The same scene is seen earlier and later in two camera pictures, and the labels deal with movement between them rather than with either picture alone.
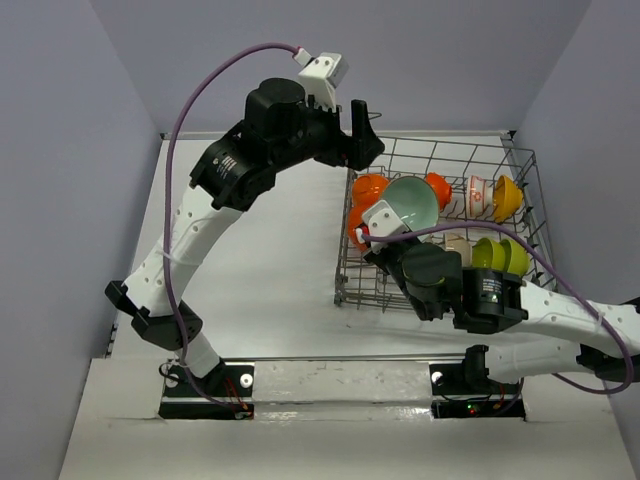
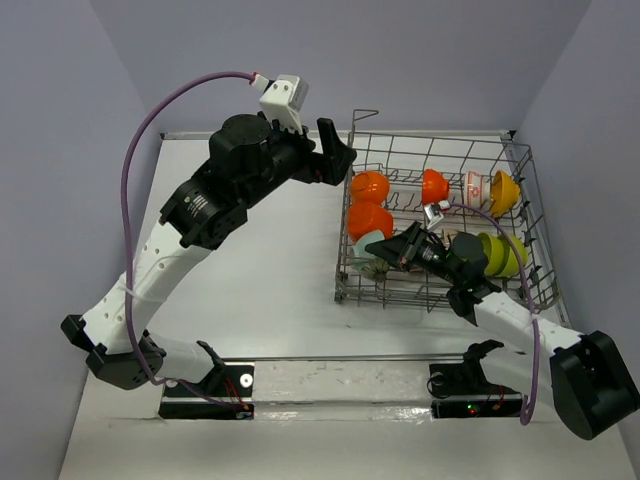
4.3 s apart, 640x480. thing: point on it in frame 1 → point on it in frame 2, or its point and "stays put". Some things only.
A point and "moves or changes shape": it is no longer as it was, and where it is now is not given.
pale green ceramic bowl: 414,201 → 371,266
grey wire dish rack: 477,202 stays put
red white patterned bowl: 480,197 moves or changes shape
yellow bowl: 508,197 moves or changes shape
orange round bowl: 442,189 stays put
